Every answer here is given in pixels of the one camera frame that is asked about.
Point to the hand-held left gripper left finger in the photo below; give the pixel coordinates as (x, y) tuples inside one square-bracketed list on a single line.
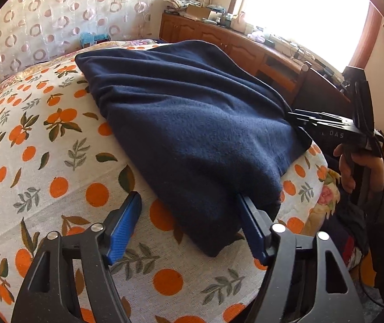
[(124, 228)]

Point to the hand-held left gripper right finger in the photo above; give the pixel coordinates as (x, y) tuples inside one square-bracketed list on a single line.
[(253, 232)]

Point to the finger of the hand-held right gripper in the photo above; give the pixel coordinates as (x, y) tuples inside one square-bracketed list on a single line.
[(301, 126), (319, 116)]

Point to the navy blue t-shirt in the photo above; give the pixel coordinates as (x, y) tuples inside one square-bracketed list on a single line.
[(195, 124)]

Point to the person's right hand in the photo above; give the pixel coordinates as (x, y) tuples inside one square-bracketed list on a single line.
[(346, 171)]

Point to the floral blanket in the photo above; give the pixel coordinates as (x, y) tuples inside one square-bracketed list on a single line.
[(326, 193)]

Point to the white orange-print cloth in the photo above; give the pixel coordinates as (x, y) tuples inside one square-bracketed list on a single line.
[(60, 161)]

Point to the red cloth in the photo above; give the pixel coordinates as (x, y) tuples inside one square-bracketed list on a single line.
[(348, 247)]

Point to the bright window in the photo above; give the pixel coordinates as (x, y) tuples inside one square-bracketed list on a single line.
[(296, 13)]

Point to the white jug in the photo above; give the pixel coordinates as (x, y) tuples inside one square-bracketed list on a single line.
[(240, 22)]

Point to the long wooden cabinet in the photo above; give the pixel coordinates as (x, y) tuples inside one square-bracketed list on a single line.
[(212, 37)]

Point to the cardboard box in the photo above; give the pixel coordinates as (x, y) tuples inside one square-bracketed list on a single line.
[(198, 10)]

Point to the stack of folded cloths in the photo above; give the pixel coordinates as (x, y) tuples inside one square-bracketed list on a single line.
[(176, 1)]

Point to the small blue object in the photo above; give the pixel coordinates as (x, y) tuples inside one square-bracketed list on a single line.
[(92, 37)]

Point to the circle-pattern sheer curtain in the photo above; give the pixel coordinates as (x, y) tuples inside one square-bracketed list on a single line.
[(60, 6)]

